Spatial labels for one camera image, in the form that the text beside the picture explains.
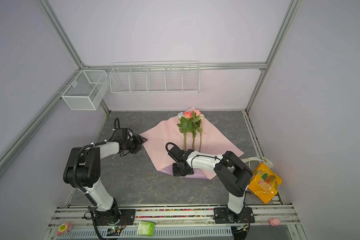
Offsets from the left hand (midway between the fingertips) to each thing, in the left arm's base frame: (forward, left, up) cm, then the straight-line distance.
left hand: (146, 143), depth 97 cm
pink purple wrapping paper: (+10, -31, -2) cm, 32 cm away
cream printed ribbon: (-11, -75, -7) cm, 76 cm away
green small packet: (-46, -4, -1) cm, 47 cm away
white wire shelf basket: (+40, -24, +23) cm, 52 cm away
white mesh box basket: (+29, +36, +22) cm, 51 cm away
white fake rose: (+14, -25, -1) cm, 29 cm away
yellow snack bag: (-30, -67, +2) cm, 73 cm away
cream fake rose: (+20, -39, 0) cm, 44 cm away
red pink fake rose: (+20, -29, +3) cm, 36 cm away
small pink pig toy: (-48, -66, -1) cm, 81 cm away
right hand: (-21, -20, -4) cm, 29 cm away
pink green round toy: (-44, +32, +2) cm, 55 cm away
